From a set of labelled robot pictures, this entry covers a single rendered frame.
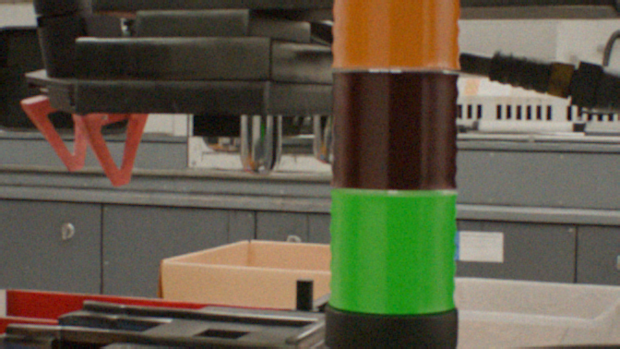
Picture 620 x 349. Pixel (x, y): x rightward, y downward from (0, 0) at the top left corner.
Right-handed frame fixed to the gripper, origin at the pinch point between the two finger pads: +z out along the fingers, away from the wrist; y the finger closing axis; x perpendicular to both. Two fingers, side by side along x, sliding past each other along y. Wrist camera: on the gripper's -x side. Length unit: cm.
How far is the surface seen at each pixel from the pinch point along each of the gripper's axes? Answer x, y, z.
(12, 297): 13.6, -10.0, 5.7
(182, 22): 15, -49, -19
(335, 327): 25, -74, -13
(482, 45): -429, 427, 106
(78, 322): 18.4, -36.4, -0.8
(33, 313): 12.7, -11.7, 7.0
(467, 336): -24.2, -20.5, 19.8
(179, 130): -209, 391, 96
